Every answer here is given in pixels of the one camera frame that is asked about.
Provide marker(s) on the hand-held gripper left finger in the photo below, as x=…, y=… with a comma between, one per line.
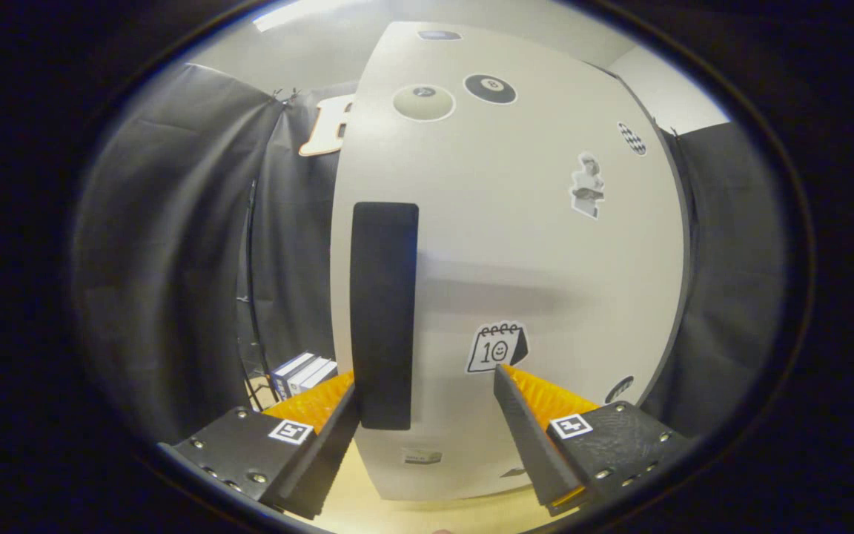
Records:
x=327, y=467

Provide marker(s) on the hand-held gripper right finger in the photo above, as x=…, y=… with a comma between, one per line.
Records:
x=531, y=445

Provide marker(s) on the white cabinet door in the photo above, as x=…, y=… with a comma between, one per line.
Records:
x=531, y=259

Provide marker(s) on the black stand pole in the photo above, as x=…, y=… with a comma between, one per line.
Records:
x=248, y=297

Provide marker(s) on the black backdrop cloth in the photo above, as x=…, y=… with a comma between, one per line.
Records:
x=167, y=259

